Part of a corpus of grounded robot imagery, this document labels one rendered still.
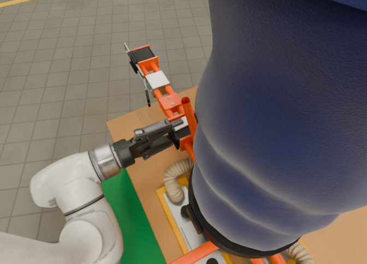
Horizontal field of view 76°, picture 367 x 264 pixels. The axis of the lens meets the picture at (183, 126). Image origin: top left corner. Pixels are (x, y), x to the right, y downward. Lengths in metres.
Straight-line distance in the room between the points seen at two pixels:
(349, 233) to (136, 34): 2.62
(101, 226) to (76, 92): 1.95
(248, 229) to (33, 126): 2.16
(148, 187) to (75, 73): 2.05
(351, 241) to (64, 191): 1.13
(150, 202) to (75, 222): 0.22
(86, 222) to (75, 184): 0.09
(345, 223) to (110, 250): 1.01
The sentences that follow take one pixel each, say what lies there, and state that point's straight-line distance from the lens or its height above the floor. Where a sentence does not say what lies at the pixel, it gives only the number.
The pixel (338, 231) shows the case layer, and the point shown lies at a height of 0.54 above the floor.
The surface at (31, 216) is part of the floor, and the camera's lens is 1.97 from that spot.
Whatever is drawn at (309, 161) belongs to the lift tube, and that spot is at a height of 1.50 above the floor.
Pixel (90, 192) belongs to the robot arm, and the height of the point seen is 1.08.
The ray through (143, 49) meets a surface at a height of 1.09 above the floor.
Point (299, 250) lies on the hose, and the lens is 0.68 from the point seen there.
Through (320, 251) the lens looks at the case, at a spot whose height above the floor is 0.95.
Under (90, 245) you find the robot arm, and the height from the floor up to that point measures 1.08.
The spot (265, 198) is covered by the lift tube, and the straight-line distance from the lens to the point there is 0.25.
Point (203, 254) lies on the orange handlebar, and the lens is 0.56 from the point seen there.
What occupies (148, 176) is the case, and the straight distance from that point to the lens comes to 0.76.
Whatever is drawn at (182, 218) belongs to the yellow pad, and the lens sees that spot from 0.69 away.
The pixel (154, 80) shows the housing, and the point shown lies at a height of 1.09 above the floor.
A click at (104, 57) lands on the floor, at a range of 2.74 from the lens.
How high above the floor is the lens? 1.64
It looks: 55 degrees down
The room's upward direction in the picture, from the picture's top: straight up
